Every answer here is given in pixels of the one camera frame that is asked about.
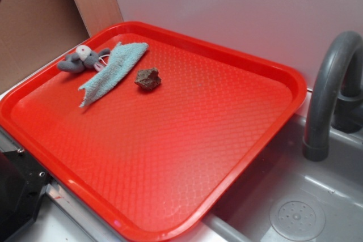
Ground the light blue cloth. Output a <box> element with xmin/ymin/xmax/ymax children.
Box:
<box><xmin>79</xmin><ymin>43</ymin><xmax>149</xmax><ymax>108</ymax></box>

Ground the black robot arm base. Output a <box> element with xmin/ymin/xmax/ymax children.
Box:
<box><xmin>1</xmin><ymin>151</ymin><xmax>50</xmax><ymax>241</ymax></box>

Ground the brown rock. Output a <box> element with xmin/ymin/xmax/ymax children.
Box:
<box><xmin>134</xmin><ymin>67</ymin><xmax>162</xmax><ymax>91</ymax></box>

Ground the grey toy sink basin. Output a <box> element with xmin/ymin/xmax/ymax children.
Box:
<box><xmin>203</xmin><ymin>115</ymin><xmax>362</xmax><ymax>241</ymax></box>

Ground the grey plush mouse toy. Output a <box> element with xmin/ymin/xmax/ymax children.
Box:
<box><xmin>57</xmin><ymin>45</ymin><xmax>111</xmax><ymax>74</ymax></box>

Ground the red plastic tray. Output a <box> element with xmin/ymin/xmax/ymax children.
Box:
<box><xmin>1</xmin><ymin>22</ymin><xmax>306</xmax><ymax>241</ymax></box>

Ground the grey curved faucet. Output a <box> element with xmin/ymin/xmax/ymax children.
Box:
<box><xmin>302</xmin><ymin>31</ymin><xmax>362</xmax><ymax>162</ymax></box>

